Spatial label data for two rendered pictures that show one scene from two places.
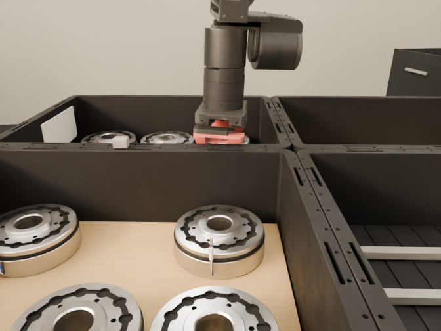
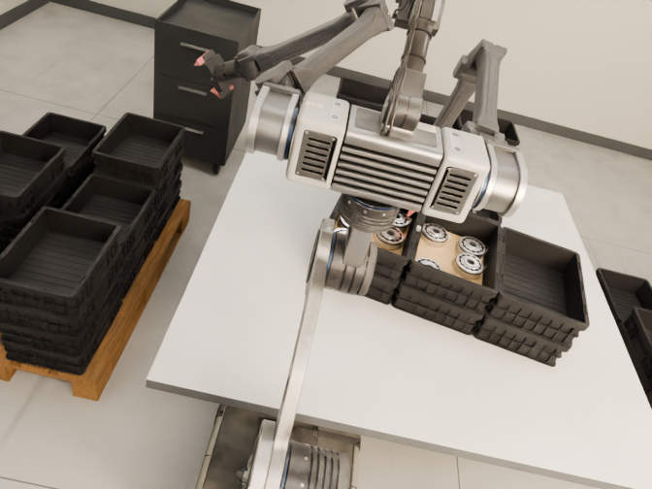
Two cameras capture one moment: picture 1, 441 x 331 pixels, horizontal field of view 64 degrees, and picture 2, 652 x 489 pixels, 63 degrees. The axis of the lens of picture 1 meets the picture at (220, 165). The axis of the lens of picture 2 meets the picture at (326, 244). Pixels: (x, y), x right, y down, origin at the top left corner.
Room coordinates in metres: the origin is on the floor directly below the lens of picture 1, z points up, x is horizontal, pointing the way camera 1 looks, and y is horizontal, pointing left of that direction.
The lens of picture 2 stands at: (0.59, 1.67, 2.01)
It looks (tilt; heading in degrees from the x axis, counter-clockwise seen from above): 40 degrees down; 275
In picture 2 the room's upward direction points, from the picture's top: 17 degrees clockwise
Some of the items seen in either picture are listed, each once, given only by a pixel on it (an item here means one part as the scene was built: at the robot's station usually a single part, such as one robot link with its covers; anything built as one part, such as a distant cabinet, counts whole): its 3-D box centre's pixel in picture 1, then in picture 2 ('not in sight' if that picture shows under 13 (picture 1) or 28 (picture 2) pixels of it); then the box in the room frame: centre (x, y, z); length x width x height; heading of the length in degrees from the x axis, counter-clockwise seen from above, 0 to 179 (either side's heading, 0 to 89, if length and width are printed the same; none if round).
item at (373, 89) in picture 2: not in sight; (360, 123); (0.86, -1.62, 0.37); 0.40 x 0.30 x 0.45; 9
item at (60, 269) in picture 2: not in sight; (63, 291); (1.59, 0.48, 0.37); 0.40 x 0.30 x 0.45; 99
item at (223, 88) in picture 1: (223, 93); not in sight; (0.50, 0.00, 0.98); 0.10 x 0.07 x 0.07; 174
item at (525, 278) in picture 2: not in sight; (534, 284); (-0.03, 0.12, 0.87); 0.40 x 0.30 x 0.11; 89
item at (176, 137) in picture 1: (167, 138); not in sight; (0.64, 0.10, 0.86); 0.05 x 0.05 x 0.01
